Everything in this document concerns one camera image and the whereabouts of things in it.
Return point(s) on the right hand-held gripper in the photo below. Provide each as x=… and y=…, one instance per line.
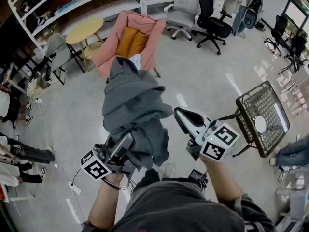
x=217, y=146

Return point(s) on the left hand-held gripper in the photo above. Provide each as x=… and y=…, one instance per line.
x=95, y=167

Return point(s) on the grey garment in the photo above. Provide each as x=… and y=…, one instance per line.
x=135, y=100

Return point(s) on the pink lounge chair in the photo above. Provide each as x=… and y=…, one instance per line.
x=154, y=33

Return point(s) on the person's right forearm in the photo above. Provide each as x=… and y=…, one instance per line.
x=222, y=180

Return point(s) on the person's left forearm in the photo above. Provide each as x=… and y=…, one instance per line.
x=103, y=202

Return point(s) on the person's black trouser leg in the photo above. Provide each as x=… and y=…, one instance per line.
x=148, y=178

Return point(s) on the person's white shoe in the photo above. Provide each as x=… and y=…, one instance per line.
x=168, y=170

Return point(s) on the black waist device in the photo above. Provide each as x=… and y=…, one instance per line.
x=196, y=176

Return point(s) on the white power strip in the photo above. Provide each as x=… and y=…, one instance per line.
x=74, y=188

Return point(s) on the white round disc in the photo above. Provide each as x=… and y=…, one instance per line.
x=260, y=124

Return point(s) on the black mesh basket stand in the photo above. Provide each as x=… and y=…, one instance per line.
x=263, y=105

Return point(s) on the white crumpled cloth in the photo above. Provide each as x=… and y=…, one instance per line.
x=136, y=60

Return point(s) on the person's dark grey shirt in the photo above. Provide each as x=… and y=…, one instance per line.
x=178, y=209

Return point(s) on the orange cloth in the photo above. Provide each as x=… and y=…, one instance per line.
x=138, y=43

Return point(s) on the black high-back office chair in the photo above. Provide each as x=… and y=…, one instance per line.
x=214, y=25

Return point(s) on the orange cushion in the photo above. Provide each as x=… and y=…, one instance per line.
x=125, y=41

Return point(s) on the cardboard box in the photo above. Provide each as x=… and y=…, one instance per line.
x=33, y=87

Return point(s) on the white office chair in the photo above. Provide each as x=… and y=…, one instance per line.
x=182, y=11

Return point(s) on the grey folding chair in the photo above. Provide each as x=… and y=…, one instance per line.
x=56, y=47

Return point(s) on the round wooden side table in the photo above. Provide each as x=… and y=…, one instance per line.
x=84, y=30

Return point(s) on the white desk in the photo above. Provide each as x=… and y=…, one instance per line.
x=228, y=2

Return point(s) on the white metal shelving unit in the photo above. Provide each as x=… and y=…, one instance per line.
x=96, y=11

